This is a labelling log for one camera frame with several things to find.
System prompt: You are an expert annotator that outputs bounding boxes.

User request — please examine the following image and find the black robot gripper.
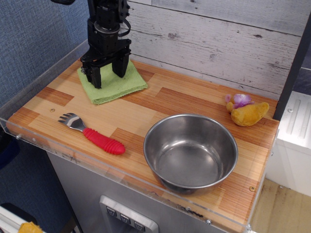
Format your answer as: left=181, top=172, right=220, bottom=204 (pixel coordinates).
left=81, top=30, right=131, bottom=89

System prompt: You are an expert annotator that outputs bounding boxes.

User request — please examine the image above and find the green towel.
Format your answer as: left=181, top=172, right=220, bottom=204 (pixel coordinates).
left=77, top=60, right=148, bottom=105

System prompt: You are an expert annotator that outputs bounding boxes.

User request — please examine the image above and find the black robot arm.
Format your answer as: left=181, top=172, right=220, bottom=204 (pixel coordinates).
left=81, top=0, right=131, bottom=89

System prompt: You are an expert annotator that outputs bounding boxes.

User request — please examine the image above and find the stainless steel bowl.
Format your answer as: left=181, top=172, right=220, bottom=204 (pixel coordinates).
left=143, top=114, right=238, bottom=195

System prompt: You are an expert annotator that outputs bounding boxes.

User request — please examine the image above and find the clear acrylic table guard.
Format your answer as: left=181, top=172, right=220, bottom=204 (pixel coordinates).
left=0, top=42, right=279, bottom=233

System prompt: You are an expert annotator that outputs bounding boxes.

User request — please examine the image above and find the grey cabinet with button panel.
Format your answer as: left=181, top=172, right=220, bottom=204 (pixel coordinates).
left=48, top=153, right=220, bottom=233

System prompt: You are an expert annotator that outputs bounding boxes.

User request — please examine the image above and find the yellow plush toy with flower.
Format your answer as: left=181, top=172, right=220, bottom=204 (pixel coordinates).
left=225, top=94, right=270, bottom=127

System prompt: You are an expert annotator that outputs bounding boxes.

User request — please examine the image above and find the yellow object at bottom left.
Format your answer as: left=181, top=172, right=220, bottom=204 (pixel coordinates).
left=18, top=222, right=43, bottom=233

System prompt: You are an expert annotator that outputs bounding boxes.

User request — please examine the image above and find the white ribbed box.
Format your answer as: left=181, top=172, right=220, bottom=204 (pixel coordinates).
left=266, top=91, right=311, bottom=196

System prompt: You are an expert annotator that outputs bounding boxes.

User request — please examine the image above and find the red handled metal spork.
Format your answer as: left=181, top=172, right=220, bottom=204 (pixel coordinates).
left=58, top=113, right=125, bottom=155

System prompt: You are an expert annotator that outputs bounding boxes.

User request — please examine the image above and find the dark right vertical post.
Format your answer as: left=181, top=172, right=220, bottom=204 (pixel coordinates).
left=273, top=14, right=311, bottom=121

